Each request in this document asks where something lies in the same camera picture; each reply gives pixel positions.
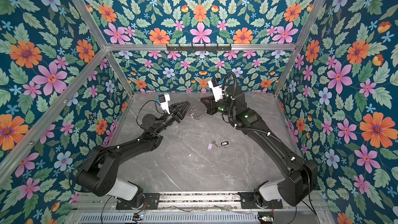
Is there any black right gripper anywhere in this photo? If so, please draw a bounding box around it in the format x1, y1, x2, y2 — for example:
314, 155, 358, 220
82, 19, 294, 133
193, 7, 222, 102
200, 94, 237, 119

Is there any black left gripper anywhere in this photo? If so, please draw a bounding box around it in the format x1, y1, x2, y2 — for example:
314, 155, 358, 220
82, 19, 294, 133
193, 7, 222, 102
154, 100, 189, 136

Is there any black tag key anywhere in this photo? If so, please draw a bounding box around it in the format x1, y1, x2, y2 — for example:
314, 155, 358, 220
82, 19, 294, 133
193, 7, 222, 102
221, 141, 229, 147

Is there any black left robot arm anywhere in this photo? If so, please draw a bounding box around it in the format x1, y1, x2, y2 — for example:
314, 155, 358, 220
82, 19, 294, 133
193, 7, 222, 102
76, 101, 191, 201

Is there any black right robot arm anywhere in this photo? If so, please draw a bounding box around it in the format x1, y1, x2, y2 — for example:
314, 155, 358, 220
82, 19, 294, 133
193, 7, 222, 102
200, 86, 318, 207

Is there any aluminium back top beam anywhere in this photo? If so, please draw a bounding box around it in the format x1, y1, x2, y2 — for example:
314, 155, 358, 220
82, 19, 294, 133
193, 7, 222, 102
106, 44, 297, 52

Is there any aluminium beam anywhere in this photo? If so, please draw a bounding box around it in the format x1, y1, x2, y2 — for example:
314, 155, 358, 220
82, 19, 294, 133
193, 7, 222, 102
1, 48, 107, 187
106, 44, 297, 52

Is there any aluminium left top beam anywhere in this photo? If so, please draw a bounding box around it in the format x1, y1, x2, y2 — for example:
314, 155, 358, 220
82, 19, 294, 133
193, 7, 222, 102
1, 48, 107, 187

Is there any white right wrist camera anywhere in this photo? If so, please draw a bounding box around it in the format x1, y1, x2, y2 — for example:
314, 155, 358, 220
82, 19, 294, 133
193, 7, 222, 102
208, 78, 223, 102

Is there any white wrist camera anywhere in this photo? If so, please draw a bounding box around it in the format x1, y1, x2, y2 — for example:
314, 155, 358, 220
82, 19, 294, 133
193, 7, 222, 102
208, 78, 223, 102
158, 93, 171, 114

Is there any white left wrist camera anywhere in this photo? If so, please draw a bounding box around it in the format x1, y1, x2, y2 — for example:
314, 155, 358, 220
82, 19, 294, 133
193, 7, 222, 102
158, 93, 171, 114

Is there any black corrugated cable conduit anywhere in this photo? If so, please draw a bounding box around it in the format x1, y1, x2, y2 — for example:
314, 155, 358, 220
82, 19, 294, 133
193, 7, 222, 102
221, 71, 238, 122

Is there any black hook rail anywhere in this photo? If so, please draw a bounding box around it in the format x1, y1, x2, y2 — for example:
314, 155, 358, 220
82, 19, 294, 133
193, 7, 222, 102
166, 44, 232, 52

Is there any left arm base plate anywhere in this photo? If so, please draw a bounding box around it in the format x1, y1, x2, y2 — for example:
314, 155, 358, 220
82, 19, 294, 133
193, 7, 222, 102
116, 192, 160, 211

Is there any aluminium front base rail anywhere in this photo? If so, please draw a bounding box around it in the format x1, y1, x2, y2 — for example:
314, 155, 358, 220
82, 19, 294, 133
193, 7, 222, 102
70, 190, 330, 214

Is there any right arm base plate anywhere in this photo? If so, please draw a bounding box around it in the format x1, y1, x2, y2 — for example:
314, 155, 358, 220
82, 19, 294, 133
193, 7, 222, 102
238, 192, 283, 210

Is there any aluminium back right post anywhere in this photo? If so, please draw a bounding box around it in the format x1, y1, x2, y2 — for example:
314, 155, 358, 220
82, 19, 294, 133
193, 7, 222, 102
274, 0, 326, 98

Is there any aluminium post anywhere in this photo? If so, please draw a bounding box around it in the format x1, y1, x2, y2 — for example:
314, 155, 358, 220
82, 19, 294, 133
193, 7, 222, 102
274, 0, 326, 98
72, 0, 134, 97

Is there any white perforated cable duct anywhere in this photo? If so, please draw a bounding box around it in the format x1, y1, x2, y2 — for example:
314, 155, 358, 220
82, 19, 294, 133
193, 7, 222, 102
78, 212, 260, 224

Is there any aluminium back left post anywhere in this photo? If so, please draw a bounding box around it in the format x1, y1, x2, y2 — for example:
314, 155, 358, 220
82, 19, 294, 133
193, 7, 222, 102
72, 0, 134, 97

